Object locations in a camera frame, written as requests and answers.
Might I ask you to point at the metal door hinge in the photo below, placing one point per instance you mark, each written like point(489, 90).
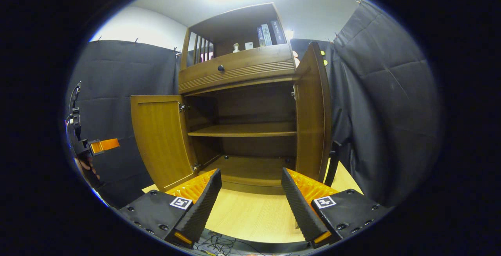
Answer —
point(195, 166)
point(294, 92)
point(182, 107)

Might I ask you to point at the wooden cabinet drawer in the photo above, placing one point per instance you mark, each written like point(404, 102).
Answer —
point(242, 66)

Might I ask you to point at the small beige figurine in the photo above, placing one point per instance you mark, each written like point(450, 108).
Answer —
point(236, 47)

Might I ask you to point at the dark blue book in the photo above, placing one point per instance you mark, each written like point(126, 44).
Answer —
point(260, 36)

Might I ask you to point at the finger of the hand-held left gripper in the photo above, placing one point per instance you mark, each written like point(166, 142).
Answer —
point(105, 145)

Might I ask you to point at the grey book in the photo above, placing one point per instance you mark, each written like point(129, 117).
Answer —
point(267, 35)

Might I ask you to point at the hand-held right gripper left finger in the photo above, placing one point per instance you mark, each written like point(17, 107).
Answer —
point(203, 205)

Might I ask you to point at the small white box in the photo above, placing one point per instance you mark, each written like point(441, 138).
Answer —
point(249, 45)

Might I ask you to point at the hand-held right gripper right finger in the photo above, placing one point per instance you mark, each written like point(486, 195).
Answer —
point(299, 207)

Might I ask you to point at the wooden double-door shoe cabinet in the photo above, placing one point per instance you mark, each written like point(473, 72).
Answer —
point(254, 103)

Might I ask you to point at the wooden shoe cabinet door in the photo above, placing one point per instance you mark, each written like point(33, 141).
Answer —
point(311, 123)
point(160, 138)

